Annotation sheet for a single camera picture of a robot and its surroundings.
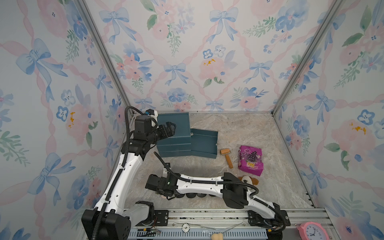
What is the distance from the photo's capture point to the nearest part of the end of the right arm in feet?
1.90

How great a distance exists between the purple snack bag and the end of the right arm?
18.6 inches

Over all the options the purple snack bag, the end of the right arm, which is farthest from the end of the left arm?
the purple snack bag

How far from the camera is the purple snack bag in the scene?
2.87ft
